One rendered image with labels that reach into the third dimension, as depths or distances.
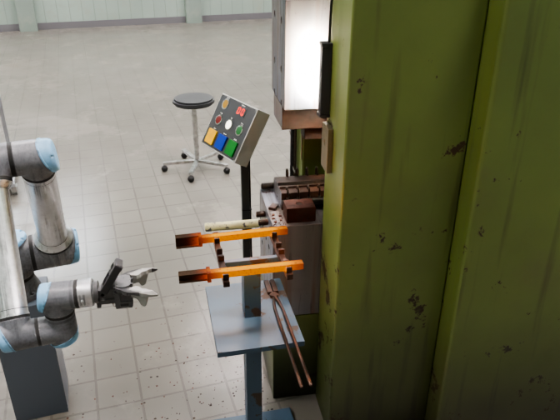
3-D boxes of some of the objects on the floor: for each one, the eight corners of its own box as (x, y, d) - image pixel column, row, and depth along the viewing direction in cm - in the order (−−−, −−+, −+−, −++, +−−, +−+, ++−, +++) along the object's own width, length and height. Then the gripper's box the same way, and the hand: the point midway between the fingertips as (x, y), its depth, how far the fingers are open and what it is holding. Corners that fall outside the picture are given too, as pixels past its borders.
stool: (221, 153, 558) (218, 86, 529) (232, 179, 506) (230, 106, 477) (158, 158, 545) (152, 90, 516) (163, 186, 493) (157, 111, 464)
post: (244, 302, 348) (239, 125, 300) (243, 298, 352) (238, 122, 303) (251, 302, 349) (247, 124, 300) (250, 297, 353) (247, 122, 304)
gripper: (98, 287, 200) (158, 281, 204) (94, 323, 183) (160, 316, 186) (95, 266, 196) (157, 259, 200) (90, 300, 179) (157, 293, 182)
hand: (157, 279), depth 192 cm, fingers open, 14 cm apart
